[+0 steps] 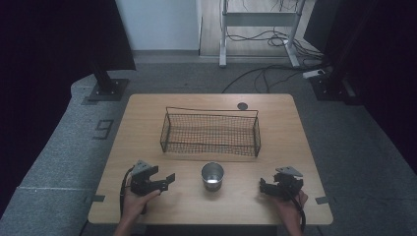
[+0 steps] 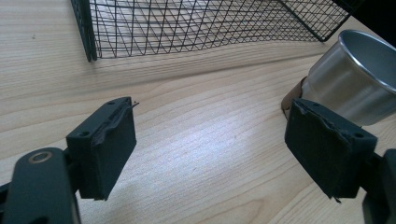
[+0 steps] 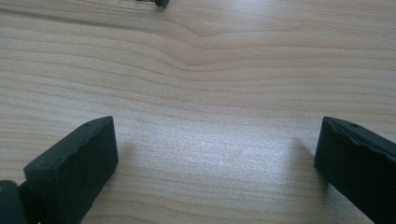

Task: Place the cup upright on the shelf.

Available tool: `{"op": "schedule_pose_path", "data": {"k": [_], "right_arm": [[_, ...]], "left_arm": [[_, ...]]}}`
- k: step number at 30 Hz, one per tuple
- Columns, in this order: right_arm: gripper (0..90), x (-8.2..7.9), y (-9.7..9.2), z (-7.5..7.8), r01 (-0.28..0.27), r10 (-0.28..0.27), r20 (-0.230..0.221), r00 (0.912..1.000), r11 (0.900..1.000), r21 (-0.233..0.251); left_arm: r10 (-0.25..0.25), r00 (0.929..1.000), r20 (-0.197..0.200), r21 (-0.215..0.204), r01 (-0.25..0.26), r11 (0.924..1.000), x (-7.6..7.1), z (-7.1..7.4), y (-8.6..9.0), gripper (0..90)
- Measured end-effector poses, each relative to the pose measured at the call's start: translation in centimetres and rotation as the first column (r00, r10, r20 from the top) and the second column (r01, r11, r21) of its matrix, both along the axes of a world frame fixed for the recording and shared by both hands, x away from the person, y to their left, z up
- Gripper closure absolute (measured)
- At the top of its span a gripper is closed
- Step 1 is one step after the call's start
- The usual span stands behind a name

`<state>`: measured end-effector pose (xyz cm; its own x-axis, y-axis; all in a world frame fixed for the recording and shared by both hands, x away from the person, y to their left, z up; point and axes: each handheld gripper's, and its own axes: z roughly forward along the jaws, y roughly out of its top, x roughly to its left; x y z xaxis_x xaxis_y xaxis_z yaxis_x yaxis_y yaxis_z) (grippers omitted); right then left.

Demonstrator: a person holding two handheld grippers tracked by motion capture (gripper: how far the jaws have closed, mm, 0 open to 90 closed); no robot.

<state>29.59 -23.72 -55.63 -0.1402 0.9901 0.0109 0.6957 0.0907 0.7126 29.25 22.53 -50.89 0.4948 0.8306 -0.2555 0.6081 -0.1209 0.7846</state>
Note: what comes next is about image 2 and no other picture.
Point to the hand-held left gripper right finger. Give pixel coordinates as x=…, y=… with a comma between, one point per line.
x=323, y=149

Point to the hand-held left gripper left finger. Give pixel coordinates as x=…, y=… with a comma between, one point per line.
x=106, y=155

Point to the stainless steel cup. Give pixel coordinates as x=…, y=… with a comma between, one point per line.
x=355, y=84

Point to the brown coaster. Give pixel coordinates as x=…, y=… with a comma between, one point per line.
x=292, y=98

